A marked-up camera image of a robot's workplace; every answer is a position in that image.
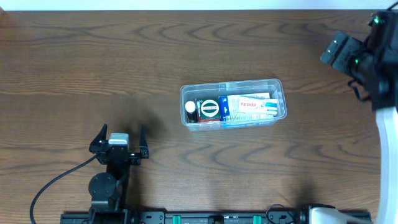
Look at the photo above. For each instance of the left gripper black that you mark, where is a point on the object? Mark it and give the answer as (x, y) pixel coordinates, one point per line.
(117, 154)

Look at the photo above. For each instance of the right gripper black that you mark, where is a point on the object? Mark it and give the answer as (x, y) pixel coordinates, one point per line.
(337, 51)

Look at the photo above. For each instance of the dark syrup bottle white cap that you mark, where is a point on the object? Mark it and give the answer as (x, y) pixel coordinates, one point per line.
(191, 111)

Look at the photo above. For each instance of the red Panadol ActiFast box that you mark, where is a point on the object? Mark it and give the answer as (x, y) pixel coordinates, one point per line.
(209, 120)

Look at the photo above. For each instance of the white Panadol box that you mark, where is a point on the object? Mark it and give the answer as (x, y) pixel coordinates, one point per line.
(255, 105)

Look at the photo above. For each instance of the clear plastic container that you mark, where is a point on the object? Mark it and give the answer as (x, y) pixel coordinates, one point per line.
(215, 90)

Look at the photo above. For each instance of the green box round label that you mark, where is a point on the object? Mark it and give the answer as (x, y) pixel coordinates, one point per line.
(208, 108)

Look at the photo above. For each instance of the blue white medicine box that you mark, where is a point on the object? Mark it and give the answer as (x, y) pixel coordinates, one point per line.
(229, 108)

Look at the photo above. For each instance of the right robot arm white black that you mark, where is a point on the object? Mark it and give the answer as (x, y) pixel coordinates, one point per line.
(384, 34)

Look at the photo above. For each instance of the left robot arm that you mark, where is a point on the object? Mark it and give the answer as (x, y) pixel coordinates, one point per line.
(108, 189)

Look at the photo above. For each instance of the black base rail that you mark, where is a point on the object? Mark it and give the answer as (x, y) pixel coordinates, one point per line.
(275, 215)

